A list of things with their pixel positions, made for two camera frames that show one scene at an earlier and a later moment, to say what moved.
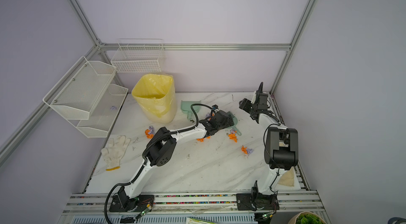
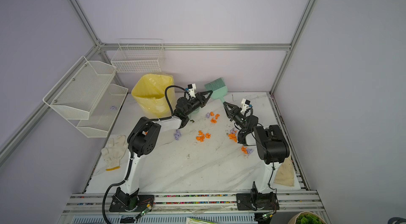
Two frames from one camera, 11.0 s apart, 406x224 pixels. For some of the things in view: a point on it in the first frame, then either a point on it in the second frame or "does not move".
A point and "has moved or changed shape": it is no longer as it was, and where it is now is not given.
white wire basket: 136,55 does not move
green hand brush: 235,121 has moved or changed shape
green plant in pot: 306,217 does not move
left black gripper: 227,123 -> 200,97
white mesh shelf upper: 80,90 does not move
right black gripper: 245,104 -> 234,114
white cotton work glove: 115,152 does not move
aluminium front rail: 89,208 does not move
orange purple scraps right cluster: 232,135 does not move
